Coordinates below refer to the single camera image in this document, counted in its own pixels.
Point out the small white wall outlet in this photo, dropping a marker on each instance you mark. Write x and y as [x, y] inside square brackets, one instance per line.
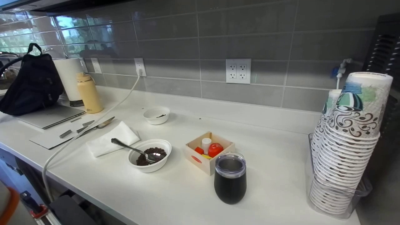
[97, 66]

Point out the blue white spray bottle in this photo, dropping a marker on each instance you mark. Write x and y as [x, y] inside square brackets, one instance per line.
[338, 71]

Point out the white four-socket wall outlet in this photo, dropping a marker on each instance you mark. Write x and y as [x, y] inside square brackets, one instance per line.
[238, 71]

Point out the grey object with orange rim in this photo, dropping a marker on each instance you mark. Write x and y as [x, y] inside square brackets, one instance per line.
[8, 208]

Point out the patterned paper cup stack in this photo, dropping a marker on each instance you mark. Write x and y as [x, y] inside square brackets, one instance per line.
[350, 142]

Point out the white bowl with coffee beans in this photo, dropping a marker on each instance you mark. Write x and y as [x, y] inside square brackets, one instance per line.
[144, 166]

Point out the white wall outlet with plug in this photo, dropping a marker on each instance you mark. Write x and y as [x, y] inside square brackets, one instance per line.
[140, 67]

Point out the red toy tomato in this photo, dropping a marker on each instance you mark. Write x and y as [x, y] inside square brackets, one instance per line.
[215, 149]

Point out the black backpack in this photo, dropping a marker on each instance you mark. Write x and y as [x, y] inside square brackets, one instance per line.
[33, 88]

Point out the black stemless tumbler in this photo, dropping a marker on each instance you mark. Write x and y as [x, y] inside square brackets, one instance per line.
[230, 183]

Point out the white paper towel roll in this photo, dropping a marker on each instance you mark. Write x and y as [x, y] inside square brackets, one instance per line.
[69, 79]

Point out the metal spoon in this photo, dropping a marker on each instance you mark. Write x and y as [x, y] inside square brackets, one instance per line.
[125, 146]

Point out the white cutting board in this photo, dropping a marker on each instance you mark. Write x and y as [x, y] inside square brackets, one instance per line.
[48, 141]

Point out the white paper napkin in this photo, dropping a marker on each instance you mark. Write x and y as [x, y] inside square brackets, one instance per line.
[110, 139]

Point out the small wooden toy box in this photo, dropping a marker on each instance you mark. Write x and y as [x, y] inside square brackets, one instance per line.
[204, 164]

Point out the long kitchen knife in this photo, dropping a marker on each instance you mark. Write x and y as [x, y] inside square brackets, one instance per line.
[89, 128]

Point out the small white bowl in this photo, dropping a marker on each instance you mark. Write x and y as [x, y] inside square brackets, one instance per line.
[157, 116]

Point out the red clamp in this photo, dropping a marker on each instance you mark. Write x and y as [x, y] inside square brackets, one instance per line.
[39, 212]

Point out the white toy bottle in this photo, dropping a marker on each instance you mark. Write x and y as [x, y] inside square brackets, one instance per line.
[207, 144]

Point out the tan insulated bottle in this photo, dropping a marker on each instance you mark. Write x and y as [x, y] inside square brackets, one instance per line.
[90, 97]

